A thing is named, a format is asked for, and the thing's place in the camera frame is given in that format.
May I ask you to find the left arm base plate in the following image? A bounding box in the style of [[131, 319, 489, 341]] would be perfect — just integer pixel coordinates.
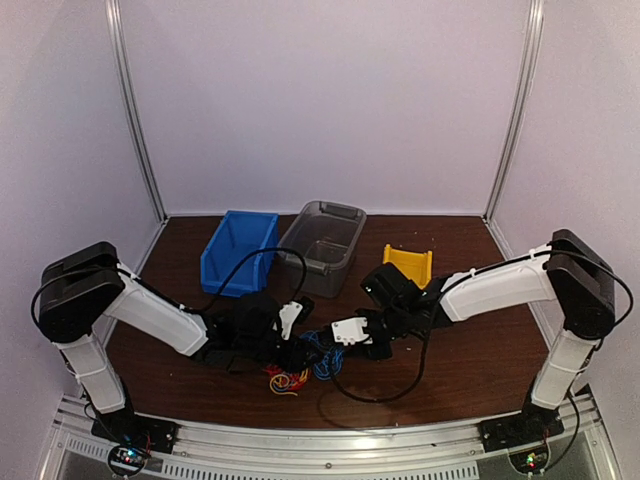
[[91, 415, 178, 454]]

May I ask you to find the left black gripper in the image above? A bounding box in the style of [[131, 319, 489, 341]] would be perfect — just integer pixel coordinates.
[[236, 331, 325, 373]]

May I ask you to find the coloured cable bundle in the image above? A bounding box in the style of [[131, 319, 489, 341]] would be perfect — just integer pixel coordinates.
[[262, 329, 349, 397]]

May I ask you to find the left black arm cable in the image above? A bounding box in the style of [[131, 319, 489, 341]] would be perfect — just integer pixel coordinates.
[[29, 248, 309, 331]]

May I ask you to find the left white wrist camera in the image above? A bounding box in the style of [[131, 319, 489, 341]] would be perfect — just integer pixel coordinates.
[[273, 296, 315, 340]]

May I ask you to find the grey transparent plastic tub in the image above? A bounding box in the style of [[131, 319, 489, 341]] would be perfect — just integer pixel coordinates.
[[279, 200, 367, 298]]

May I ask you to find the aluminium front rail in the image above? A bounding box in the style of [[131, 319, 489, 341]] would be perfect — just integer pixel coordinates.
[[35, 394, 622, 479]]

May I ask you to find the blue plastic bin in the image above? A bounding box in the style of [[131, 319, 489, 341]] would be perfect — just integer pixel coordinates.
[[200, 210, 279, 298]]

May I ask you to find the yellow plastic bin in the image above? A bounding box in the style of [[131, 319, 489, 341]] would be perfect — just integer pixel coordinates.
[[383, 244, 433, 289]]

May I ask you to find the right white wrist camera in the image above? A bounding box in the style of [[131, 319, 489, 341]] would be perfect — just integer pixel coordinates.
[[330, 317, 372, 346]]

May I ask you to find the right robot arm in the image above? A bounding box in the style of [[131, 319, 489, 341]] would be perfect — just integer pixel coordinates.
[[331, 229, 618, 442]]

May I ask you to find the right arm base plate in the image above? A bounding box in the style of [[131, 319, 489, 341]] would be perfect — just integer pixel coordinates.
[[478, 411, 564, 453]]

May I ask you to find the right aluminium frame post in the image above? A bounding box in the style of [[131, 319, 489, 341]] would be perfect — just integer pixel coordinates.
[[483, 0, 545, 224]]

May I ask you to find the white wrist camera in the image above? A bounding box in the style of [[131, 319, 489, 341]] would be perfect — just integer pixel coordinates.
[[330, 317, 372, 346], [273, 296, 315, 340]]

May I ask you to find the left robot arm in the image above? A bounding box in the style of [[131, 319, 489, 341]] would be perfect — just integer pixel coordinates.
[[30, 241, 321, 444]]

